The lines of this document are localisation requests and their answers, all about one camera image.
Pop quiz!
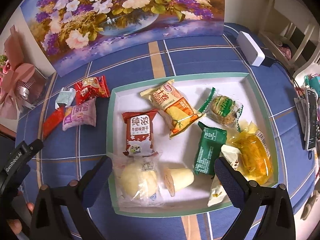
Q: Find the yellow clear pastry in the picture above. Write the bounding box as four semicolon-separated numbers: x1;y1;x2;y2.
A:
228;121;273;185

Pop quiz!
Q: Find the red wet wipe packet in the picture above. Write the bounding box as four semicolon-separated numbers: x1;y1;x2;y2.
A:
42;107;65;140

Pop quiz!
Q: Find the pale green bean cake packet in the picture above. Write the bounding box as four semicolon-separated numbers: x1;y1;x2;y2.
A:
207;144;240;207

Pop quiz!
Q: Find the clear round white pastry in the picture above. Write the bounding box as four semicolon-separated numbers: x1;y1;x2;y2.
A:
110;152;163;207

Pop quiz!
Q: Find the dark red milk biscuit packet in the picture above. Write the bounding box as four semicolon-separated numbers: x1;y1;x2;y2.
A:
122;109;158;157

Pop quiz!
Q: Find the dark green snack packet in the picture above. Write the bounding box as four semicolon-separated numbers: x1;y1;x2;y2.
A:
194;122;227;176

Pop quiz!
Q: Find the small white cone pastry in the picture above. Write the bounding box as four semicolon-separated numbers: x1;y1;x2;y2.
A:
164;168;194;197

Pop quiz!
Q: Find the green clear cookie packet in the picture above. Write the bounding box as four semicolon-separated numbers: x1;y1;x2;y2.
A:
199;87;243;132

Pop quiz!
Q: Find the beige egg roll snack packet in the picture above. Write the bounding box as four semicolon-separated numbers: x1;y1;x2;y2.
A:
140;79;205;138

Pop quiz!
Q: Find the person's left hand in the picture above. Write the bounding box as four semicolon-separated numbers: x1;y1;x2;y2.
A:
7;191;34;236

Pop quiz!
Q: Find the pink wrapped flower bouquet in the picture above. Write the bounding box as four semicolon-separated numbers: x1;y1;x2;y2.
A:
1;26;47;120

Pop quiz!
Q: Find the light green small snack packet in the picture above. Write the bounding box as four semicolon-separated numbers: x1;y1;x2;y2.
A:
55;87;76;109

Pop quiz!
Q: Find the purple taro snack packet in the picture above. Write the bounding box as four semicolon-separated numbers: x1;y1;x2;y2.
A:
62;98;97;131

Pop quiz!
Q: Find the red festive candy packet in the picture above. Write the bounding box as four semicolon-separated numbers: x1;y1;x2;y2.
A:
74;75;110;105

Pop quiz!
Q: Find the white tray with green rim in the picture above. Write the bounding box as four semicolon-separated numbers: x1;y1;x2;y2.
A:
107;73;278;218

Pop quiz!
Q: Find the black remote control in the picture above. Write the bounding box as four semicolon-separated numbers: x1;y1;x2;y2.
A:
305;88;317;151

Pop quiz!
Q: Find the flower painting canvas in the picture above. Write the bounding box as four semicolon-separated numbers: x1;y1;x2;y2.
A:
21;0;225;76

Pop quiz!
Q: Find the white rectangular device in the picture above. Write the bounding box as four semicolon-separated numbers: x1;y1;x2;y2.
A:
236;31;265;67

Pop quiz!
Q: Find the white wooden chair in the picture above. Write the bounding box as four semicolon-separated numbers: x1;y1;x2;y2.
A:
258;0;319;86

